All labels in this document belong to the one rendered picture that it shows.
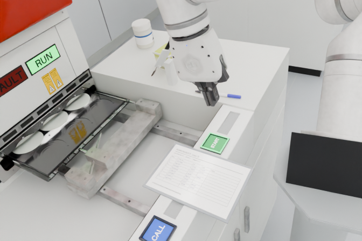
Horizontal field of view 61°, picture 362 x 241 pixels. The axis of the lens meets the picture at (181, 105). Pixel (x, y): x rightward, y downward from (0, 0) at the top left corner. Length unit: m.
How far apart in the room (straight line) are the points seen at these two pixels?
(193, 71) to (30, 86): 0.58
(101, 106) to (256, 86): 0.52
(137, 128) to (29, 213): 0.38
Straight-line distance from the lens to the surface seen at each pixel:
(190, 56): 0.61
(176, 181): 0.72
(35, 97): 1.07
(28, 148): 1.07
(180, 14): 0.56
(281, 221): 1.78
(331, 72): 0.83
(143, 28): 1.19
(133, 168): 0.96
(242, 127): 0.82
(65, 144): 1.01
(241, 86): 0.95
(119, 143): 0.96
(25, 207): 1.02
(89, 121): 1.06
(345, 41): 0.83
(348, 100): 0.80
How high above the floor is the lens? 1.53
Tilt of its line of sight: 39 degrees down
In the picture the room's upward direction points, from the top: 10 degrees counter-clockwise
